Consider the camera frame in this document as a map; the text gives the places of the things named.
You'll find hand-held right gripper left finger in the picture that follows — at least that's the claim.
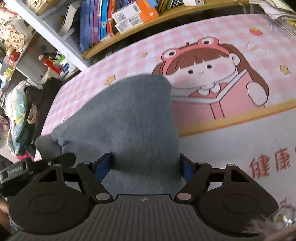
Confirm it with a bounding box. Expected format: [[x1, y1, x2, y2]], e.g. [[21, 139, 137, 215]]
[[39, 152, 114, 204]]

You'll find white plastic bag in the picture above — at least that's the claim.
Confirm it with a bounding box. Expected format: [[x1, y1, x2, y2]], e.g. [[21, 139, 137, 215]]
[[39, 70, 55, 85]]

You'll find grey fluffy sleeve cuff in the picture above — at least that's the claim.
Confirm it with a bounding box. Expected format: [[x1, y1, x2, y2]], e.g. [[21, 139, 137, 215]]
[[245, 204, 296, 241]]

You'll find white jar green lid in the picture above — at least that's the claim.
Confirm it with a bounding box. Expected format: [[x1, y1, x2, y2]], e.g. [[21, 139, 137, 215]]
[[59, 58, 78, 80]]

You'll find pile of booklets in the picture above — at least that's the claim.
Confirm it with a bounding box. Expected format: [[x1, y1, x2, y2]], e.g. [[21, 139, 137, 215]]
[[248, 0, 296, 37]]

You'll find row of colourful books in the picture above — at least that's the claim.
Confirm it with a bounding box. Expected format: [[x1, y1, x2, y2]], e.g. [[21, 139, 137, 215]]
[[80, 0, 185, 52]]

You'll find thick white book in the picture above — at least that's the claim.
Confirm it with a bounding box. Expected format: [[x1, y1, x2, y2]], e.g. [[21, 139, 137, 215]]
[[59, 2, 80, 36]]

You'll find white orange carton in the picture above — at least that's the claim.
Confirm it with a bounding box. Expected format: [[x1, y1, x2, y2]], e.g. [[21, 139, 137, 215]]
[[112, 0, 160, 24], [115, 17, 145, 34]]

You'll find white shelf unit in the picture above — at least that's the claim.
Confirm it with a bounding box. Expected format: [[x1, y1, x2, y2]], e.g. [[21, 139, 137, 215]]
[[0, 0, 89, 81]]

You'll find pink cartoon desk mat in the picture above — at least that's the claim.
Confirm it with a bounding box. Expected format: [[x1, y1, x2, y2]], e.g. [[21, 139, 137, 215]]
[[33, 13, 296, 218]]

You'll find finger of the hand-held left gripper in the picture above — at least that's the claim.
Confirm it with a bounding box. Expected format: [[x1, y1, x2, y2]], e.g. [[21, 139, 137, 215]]
[[31, 152, 77, 173]]

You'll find cartoon figure decoration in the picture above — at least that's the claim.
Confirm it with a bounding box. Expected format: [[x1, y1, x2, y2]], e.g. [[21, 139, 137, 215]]
[[0, 7, 33, 50]]

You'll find black bag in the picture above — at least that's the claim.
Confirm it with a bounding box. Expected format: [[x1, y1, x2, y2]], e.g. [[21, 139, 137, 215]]
[[24, 77, 63, 139]]

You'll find small red white box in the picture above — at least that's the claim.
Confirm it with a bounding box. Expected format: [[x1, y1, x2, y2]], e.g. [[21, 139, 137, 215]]
[[100, 32, 115, 42]]

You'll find beige wristwatch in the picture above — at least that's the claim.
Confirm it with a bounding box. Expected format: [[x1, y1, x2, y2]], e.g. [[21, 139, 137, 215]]
[[27, 104, 37, 124]]

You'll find grey sweatshirt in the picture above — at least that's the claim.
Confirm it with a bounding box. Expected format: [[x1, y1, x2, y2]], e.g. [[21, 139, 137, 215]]
[[35, 74, 183, 195]]

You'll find bunch of pens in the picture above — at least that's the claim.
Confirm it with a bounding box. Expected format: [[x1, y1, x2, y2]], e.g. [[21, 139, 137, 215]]
[[43, 52, 63, 63]]

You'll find person's left hand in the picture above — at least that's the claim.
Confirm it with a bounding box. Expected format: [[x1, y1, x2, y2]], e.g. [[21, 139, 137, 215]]
[[0, 200, 11, 233]]

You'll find wooden bookshelf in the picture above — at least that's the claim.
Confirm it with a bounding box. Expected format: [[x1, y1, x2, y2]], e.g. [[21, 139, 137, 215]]
[[35, 0, 250, 61]]

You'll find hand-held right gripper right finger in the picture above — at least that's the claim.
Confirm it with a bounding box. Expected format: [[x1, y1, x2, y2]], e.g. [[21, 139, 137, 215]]
[[174, 153, 253, 202]]

